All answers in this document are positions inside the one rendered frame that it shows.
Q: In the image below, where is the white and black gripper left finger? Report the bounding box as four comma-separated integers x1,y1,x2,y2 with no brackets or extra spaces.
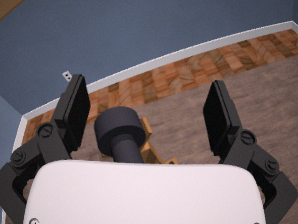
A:
0,74,91,224

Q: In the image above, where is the dark grey dumbbell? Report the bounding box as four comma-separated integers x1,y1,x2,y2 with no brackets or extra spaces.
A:
94,106,146,164

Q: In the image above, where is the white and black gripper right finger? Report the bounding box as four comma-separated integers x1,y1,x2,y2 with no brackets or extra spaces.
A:
203,80,298,224

